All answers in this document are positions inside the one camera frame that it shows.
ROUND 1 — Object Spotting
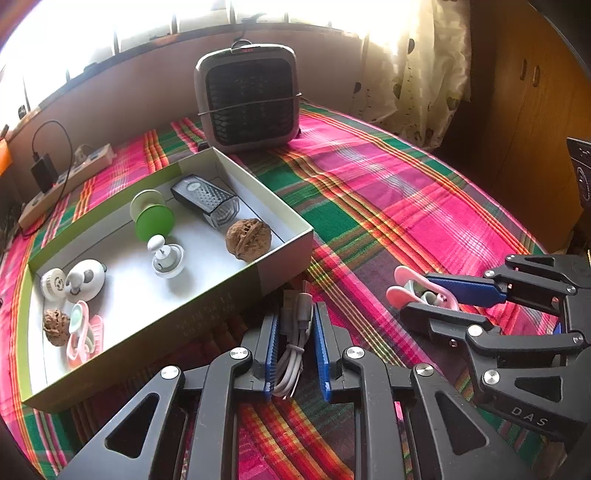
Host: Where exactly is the black charger adapter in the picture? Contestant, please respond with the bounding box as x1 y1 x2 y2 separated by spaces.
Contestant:
31 152 59 193

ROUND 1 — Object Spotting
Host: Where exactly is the white usb cable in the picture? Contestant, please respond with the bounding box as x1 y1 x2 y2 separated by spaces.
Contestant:
271 281 317 400

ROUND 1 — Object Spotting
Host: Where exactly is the green white spool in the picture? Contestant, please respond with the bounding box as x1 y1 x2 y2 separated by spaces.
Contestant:
129 189 175 242

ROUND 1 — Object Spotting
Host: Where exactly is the beige power strip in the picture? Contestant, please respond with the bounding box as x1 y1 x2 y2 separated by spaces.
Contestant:
18 144 115 230

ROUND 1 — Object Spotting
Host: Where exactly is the wooden cabinet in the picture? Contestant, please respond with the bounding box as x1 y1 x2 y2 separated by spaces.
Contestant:
437 1 590 252

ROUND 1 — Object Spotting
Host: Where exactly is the pink plaid bedspread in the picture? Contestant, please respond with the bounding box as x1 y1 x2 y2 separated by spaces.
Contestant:
1 104 540 479

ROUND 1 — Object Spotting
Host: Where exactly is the grey black portable heater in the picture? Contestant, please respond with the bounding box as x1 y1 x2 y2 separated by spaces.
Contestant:
193 39 301 154

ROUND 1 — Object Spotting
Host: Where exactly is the white knob stopper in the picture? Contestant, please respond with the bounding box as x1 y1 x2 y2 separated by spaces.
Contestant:
147 235 185 279

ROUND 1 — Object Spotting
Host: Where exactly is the white panda face ball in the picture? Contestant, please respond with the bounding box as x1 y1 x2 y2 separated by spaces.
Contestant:
64 259 107 303

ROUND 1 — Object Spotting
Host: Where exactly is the white plug adapter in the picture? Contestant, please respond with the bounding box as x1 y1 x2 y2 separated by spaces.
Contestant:
74 144 95 165

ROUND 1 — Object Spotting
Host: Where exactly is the black charger cable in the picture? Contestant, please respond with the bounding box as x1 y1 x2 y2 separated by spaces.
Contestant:
20 119 75 239

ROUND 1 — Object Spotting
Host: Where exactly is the white green-edged cardboard tray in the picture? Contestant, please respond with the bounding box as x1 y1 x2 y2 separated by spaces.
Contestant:
16 148 314 413

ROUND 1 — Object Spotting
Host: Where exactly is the pink clip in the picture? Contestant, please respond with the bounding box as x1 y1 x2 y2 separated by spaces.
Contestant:
66 300 104 369
386 266 460 311

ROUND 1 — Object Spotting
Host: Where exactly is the orange planter box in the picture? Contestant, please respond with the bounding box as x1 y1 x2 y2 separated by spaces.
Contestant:
0 139 12 176

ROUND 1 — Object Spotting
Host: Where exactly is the black mesh device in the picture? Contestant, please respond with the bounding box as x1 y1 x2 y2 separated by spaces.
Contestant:
170 174 239 229

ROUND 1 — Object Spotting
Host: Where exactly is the brown walnut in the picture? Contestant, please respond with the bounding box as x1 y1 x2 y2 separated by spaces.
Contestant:
225 218 271 262
42 309 70 347

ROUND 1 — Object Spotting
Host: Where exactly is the cream dotted curtain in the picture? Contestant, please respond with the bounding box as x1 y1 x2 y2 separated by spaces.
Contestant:
352 1 472 151

